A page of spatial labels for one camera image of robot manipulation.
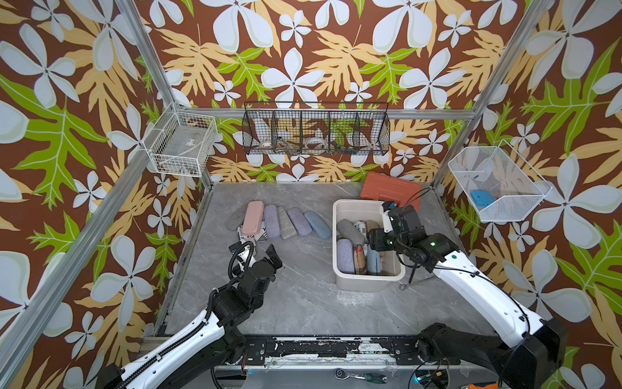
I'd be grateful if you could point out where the flag newspaper glasses case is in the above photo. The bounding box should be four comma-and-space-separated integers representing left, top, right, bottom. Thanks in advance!
236, 221, 268, 261

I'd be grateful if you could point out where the ratchet screwdriver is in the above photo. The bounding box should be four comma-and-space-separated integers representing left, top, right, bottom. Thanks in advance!
335, 369, 388, 385

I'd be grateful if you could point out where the purple fabric glasses case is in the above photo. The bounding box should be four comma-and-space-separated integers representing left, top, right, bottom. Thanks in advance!
287, 207, 313, 237

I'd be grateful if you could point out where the lilac fabric glasses case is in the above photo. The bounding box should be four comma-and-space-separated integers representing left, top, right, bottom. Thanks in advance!
264, 204, 281, 239

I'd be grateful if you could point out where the light blue fabric glasses case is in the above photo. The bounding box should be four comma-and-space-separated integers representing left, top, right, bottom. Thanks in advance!
305, 211, 332, 239

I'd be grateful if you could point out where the cream plastic storage box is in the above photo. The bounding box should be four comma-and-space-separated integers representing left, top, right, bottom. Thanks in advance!
332, 199, 406, 293

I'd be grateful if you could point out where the black wire basket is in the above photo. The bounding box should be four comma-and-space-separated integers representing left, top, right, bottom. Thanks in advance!
241, 101, 390, 156

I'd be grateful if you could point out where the pink glasses case left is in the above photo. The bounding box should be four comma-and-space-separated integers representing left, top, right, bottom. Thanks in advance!
241, 200, 265, 237

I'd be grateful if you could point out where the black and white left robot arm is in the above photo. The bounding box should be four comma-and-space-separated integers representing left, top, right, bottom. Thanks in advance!
96, 245, 283, 388

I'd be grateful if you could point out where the world map print glasses case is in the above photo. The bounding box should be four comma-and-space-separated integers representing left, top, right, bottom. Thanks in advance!
353, 220, 368, 237

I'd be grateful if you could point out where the grey stone block case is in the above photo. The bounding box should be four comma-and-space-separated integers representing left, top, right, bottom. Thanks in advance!
277, 207, 297, 240

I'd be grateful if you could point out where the blue object in basket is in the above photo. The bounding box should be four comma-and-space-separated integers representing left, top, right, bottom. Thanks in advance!
471, 190, 497, 208

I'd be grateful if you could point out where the plaid glasses case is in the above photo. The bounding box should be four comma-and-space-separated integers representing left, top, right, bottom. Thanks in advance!
353, 246, 368, 275

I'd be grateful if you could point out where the lavender fabric glasses case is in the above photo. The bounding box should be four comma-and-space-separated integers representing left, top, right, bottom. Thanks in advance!
336, 238, 355, 275

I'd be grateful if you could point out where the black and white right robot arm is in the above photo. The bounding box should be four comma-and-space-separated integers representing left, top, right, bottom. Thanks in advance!
367, 202, 568, 388

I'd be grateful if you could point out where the white wire basket left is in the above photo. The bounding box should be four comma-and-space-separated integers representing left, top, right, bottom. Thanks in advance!
144, 105, 219, 178

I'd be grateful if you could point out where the beige fabric glasses case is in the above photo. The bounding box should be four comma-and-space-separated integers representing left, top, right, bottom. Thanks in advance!
365, 220, 382, 232

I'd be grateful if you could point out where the grey fabric glasses case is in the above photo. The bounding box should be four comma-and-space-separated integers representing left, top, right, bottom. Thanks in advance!
336, 219, 366, 246

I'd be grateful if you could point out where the white wire basket right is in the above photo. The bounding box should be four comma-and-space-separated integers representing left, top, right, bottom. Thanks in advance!
449, 141, 552, 223

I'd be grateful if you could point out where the white wire basket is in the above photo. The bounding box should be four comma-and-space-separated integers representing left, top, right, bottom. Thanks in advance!
449, 141, 552, 223
144, 105, 219, 178

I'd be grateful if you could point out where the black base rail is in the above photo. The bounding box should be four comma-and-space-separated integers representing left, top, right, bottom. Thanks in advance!
203, 334, 462, 366

